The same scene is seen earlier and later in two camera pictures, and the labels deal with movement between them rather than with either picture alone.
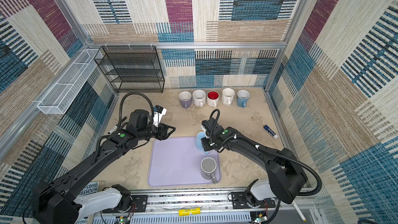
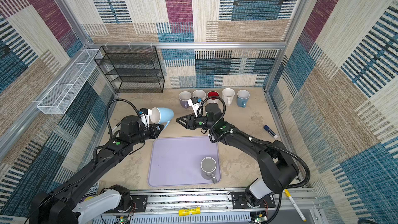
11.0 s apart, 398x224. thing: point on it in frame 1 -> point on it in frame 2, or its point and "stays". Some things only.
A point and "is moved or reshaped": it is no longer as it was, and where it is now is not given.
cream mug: x=199 y=98 stays
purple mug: x=185 y=98 stays
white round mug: x=212 y=98 stays
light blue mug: x=199 y=136 is moved or reshaped
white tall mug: x=227 y=96 stays
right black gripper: x=205 y=145 -> x=190 y=121
